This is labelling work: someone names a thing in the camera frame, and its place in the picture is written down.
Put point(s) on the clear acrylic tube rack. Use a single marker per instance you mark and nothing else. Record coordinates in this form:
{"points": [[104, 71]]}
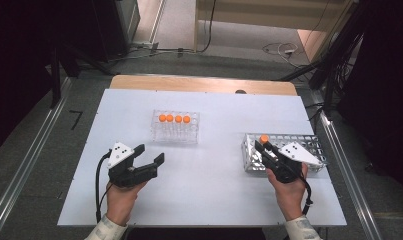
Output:
{"points": [[175, 136]]}

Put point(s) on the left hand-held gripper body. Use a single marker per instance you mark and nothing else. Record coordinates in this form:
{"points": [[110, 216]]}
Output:
{"points": [[122, 173]]}

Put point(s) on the beige desk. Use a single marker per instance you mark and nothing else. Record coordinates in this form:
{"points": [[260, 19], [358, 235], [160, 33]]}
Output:
{"points": [[272, 11]]}

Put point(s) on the metal floor rail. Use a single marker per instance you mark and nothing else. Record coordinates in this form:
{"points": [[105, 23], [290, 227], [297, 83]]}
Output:
{"points": [[25, 166], [349, 173]]}

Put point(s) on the white table board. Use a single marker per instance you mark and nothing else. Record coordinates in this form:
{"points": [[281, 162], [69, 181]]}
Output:
{"points": [[215, 186]]}

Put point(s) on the perforated metal tube rack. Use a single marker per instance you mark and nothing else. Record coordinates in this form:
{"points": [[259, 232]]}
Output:
{"points": [[247, 150]]}

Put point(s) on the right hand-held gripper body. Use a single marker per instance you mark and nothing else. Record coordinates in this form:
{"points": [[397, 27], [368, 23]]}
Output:
{"points": [[285, 166]]}

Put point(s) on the orange-capped clear test tube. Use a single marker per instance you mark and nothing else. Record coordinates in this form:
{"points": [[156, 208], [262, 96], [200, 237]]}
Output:
{"points": [[178, 119], [264, 139], [162, 118], [186, 119], [169, 118]]}

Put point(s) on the person's left hand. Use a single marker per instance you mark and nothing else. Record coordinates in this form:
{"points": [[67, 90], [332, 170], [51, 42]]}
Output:
{"points": [[120, 201]]}

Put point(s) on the person's right hand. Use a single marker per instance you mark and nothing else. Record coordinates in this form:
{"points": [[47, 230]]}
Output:
{"points": [[290, 196]]}

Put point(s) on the wooden table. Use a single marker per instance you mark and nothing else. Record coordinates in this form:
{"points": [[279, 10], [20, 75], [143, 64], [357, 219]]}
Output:
{"points": [[189, 84]]}

